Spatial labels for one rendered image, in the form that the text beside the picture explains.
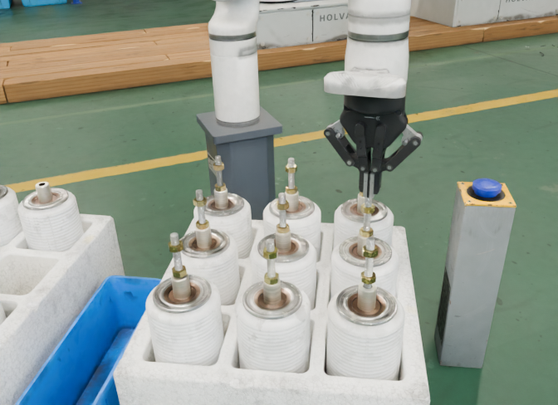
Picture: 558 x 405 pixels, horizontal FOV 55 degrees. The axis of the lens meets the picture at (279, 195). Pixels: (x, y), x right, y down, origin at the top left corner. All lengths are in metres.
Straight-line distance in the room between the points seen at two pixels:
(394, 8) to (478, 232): 0.36
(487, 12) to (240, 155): 2.44
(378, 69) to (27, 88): 2.00
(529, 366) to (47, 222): 0.84
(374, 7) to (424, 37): 2.41
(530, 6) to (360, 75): 2.97
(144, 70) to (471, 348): 1.91
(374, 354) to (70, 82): 2.02
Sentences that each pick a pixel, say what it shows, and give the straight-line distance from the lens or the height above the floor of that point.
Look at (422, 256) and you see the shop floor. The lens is 1.24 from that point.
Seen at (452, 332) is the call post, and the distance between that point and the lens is 0.94.
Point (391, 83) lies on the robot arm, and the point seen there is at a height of 0.52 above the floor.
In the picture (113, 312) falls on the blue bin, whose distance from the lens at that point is 1.04.
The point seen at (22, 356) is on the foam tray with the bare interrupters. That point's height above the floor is 0.13.
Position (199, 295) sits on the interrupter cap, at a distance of 0.71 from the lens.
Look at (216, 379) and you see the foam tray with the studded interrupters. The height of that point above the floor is 0.18.
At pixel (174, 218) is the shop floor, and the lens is 1.39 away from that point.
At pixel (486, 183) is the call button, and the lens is 0.84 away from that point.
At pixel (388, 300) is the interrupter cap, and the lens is 0.70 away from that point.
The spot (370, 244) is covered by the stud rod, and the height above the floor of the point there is 0.34.
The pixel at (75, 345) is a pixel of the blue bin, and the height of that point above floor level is 0.09.
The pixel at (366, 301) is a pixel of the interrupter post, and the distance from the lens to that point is 0.68.
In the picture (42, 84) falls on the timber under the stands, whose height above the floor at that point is 0.06.
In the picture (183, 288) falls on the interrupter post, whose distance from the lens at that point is 0.70.
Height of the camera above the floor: 0.69
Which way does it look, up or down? 28 degrees down
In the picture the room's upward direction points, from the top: 2 degrees counter-clockwise
